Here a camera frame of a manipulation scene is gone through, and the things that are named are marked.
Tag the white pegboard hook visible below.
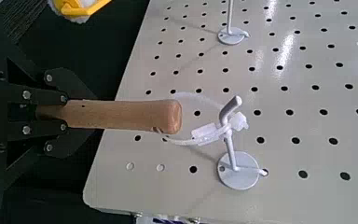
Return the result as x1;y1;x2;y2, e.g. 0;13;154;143
216;94;269;191
216;0;250;47

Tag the wooden handled green trowel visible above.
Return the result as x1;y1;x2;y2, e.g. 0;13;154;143
35;98;184;135

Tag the white plastic loop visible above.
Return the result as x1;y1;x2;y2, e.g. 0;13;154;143
162;91;250;147

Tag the yellow framed white paint roller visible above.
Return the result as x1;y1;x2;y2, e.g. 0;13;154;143
48;0;114;24

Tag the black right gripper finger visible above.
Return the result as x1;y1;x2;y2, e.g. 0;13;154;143
7;120;96;160
7;66;98;107

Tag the white metal pegboard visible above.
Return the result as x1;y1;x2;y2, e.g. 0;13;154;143
82;0;358;224

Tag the black pegboard base frame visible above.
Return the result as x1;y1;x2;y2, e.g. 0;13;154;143
0;0;152;224

